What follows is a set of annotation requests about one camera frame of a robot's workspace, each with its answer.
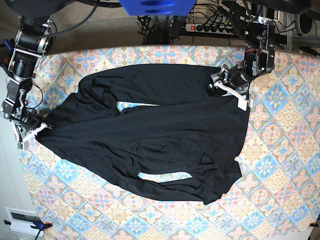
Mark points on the blue clamp upper left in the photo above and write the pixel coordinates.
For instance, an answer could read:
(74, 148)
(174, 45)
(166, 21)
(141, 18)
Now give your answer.
(6, 53)

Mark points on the blue clamp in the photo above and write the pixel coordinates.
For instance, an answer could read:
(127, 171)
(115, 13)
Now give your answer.
(6, 53)
(37, 225)

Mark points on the black t-shirt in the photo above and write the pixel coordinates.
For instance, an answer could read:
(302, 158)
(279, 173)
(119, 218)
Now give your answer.
(155, 130)

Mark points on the patterned tablecloth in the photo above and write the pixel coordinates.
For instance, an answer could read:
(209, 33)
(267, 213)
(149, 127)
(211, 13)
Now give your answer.
(277, 195)

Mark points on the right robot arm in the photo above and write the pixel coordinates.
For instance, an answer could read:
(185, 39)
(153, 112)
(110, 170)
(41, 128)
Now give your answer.
(34, 38)

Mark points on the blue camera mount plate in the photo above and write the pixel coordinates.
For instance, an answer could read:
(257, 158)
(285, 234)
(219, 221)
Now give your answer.
(157, 7)

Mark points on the white floor box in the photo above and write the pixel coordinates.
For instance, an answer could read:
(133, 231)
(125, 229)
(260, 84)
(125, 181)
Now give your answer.
(22, 220)

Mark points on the white speaker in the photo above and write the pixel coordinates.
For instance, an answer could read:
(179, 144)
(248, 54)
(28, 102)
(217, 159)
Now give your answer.
(304, 24)

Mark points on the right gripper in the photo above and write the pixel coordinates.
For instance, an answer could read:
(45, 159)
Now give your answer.
(23, 118)

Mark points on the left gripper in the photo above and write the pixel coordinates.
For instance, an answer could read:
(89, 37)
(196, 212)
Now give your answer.
(237, 81)

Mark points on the orange clamp lower right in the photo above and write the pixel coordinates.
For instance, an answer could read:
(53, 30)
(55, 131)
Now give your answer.
(314, 225)

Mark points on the white power strip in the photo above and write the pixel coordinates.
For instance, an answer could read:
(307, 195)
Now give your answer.
(209, 28)

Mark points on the blue clamp lower left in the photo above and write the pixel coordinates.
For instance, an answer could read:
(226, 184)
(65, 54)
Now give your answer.
(37, 225)

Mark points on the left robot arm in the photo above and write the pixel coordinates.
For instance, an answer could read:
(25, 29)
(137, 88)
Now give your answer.
(254, 23)

